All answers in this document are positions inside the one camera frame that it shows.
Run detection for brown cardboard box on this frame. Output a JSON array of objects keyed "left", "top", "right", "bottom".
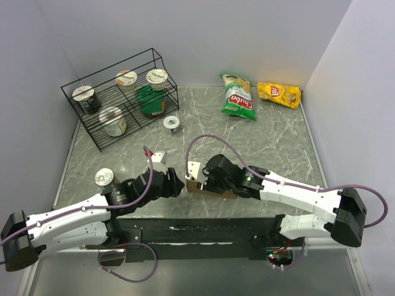
[{"left": 186, "top": 179, "right": 238, "bottom": 199}]

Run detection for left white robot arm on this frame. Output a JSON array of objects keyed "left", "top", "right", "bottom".
[{"left": 1, "top": 168, "right": 185, "bottom": 272}]

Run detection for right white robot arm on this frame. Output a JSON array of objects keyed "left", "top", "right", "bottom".
[{"left": 188, "top": 154, "right": 367, "bottom": 247}]

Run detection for dark tin can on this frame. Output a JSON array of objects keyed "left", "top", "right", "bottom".
[{"left": 94, "top": 168, "right": 120, "bottom": 193}]

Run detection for small white yogurt cup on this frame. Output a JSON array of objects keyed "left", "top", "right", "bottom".
[{"left": 163, "top": 115, "right": 180, "bottom": 134}]

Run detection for white cup lower rack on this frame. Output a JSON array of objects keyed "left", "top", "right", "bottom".
[{"left": 99, "top": 107, "right": 127, "bottom": 137}]

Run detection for green Chuba chips bag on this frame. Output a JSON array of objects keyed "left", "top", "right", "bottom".
[{"left": 220, "top": 74, "right": 256, "bottom": 120}]

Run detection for green snack bag in rack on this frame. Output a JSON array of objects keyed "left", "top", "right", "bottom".
[{"left": 137, "top": 85, "right": 165, "bottom": 118}]

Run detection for Chobani yogurt cup on rack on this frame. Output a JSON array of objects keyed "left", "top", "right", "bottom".
[{"left": 146, "top": 68, "right": 168, "bottom": 91}]

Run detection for yellow Lays chips bag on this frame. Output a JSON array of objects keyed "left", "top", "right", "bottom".
[{"left": 257, "top": 81, "right": 302, "bottom": 110}]

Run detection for orange yogurt cup on rack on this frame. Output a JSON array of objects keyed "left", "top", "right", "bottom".
[{"left": 115, "top": 70, "right": 138, "bottom": 93}]

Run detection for dark yogurt cup on rack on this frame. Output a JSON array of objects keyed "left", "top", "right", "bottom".
[{"left": 72, "top": 86, "right": 101, "bottom": 115}]

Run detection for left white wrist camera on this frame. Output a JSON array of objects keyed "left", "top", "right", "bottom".
[{"left": 144, "top": 147, "right": 168, "bottom": 174}]

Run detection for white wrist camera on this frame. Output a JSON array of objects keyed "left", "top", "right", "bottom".
[
  {"left": 185, "top": 161, "right": 207, "bottom": 184},
  {"left": 144, "top": 147, "right": 168, "bottom": 174}
]

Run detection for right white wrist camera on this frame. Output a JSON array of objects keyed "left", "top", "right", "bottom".
[{"left": 185, "top": 161, "right": 207, "bottom": 184}]

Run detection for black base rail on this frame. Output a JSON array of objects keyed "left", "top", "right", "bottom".
[{"left": 85, "top": 217, "right": 306, "bottom": 263}]

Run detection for black wire rack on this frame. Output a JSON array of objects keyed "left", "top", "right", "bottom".
[{"left": 61, "top": 48, "right": 180, "bottom": 150}]

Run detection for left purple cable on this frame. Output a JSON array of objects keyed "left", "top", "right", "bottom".
[{"left": 0, "top": 147, "right": 158, "bottom": 282}]

